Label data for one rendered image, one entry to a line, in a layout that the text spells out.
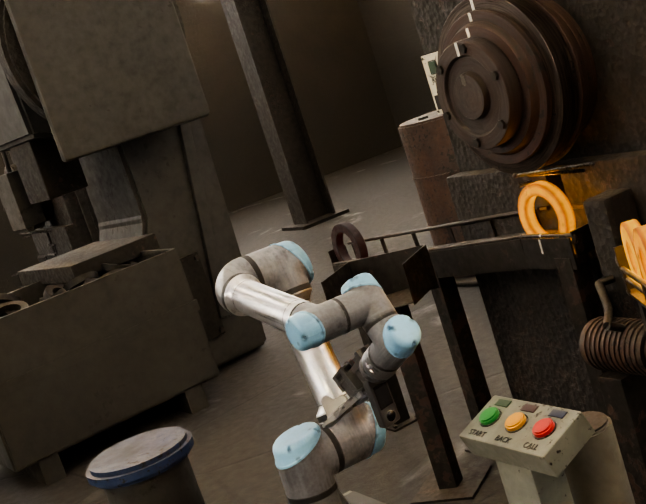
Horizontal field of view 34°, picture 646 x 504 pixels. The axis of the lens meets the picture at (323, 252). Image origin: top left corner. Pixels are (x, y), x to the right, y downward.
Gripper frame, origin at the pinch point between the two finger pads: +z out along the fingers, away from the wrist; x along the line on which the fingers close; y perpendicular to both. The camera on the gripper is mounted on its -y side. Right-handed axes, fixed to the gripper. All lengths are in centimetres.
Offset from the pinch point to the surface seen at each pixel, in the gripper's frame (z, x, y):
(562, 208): -17, -77, 12
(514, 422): -50, 5, -25
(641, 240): -60, -40, -12
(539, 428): -56, 6, -29
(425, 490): 76, -53, -19
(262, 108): 489, -428, 358
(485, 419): -43.5, 4.8, -21.4
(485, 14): -42, -75, 58
